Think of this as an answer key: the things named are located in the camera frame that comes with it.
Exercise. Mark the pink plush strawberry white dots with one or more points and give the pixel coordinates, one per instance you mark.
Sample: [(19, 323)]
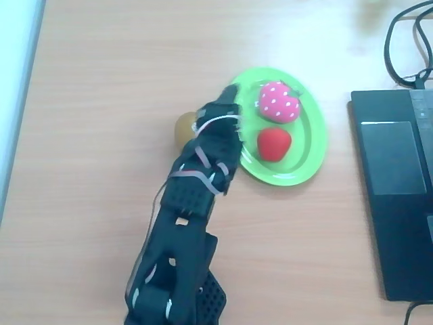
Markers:
[(279, 103)]

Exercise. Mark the green plastic plate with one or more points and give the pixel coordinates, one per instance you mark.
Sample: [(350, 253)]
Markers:
[(304, 149)]

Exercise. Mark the red toy strawberry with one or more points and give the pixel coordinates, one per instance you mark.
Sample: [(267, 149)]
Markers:
[(273, 144)]

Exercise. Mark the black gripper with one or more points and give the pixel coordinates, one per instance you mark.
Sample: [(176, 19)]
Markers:
[(221, 113)]

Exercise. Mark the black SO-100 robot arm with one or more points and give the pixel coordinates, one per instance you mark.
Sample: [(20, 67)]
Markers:
[(182, 237)]

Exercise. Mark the brown toy kiwi with sticker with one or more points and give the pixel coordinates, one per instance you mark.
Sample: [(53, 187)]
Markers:
[(184, 130)]

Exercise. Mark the black laptop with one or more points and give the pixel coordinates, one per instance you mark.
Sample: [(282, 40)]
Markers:
[(395, 189)]

